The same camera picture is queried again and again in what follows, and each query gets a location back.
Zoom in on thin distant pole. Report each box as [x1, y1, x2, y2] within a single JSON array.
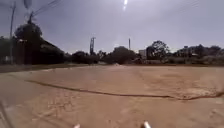
[[127, 37, 132, 51]]

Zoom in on double pole with transformer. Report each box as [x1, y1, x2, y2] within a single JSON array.
[[88, 36, 97, 56]]

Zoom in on overhead wires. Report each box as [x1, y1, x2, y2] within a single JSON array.
[[23, 0, 64, 22]]

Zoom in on utility pole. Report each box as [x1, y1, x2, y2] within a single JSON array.
[[8, 1, 17, 65]]

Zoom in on roadside verge strip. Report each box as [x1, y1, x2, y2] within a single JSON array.
[[0, 63, 88, 74]]

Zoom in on row of bushes and trees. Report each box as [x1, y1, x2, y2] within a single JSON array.
[[64, 45, 224, 66]]

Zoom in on distant low buildings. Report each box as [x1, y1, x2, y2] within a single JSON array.
[[175, 44, 224, 60]]

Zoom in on brown dirt road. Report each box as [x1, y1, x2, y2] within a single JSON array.
[[0, 64, 224, 128]]

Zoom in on broad-crowned tree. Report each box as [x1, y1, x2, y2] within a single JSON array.
[[146, 40, 172, 61]]

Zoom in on large dark tree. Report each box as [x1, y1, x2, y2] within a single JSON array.
[[14, 21, 44, 65]]

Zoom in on pale distant building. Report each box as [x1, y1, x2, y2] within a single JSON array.
[[138, 49, 148, 60]]

